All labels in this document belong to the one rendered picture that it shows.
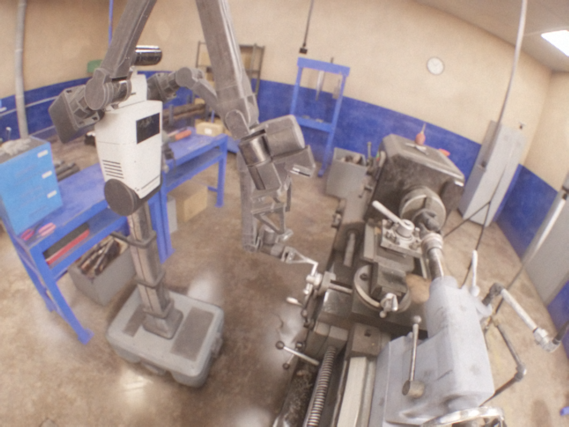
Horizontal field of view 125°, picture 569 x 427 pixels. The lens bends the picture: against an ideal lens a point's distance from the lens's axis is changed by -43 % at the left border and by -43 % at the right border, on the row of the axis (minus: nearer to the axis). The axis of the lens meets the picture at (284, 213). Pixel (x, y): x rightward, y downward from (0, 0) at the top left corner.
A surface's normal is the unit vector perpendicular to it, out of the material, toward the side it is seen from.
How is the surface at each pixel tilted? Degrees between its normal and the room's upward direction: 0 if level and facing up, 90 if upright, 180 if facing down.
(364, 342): 0
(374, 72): 90
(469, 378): 0
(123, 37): 91
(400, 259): 0
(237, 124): 90
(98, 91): 90
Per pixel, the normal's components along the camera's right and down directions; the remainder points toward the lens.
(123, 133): 0.42, 0.54
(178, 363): 0.16, -0.84
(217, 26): -0.09, 0.50
